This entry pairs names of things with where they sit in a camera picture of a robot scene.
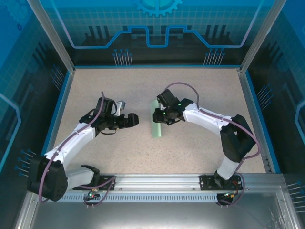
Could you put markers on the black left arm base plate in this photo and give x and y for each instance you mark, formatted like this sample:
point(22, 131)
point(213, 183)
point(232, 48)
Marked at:
point(104, 177)

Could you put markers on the steel tray plate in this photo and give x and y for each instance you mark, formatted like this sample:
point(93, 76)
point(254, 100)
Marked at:
point(152, 214)

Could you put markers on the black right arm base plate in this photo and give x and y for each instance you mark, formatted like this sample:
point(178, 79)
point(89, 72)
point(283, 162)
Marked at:
point(206, 182)

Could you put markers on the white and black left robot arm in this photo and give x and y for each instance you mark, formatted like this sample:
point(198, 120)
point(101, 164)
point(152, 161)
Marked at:
point(71, 145)

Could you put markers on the blue edged aluminium side rail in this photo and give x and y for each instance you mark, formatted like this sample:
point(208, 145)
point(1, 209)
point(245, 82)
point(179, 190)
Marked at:
point(58, 119)
point(254, 119)

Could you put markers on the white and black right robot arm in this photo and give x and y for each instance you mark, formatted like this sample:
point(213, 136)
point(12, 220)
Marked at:
point(202, 117)

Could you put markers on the aluminium table edge rail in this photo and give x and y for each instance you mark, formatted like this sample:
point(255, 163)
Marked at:
point(155, 67)

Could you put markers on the light green cloth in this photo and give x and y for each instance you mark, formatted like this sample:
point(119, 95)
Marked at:
point(156, 130)

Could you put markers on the aluminium frame post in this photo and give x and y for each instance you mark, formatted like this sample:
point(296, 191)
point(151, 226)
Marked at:
point(261, 35)
point(53, 35)

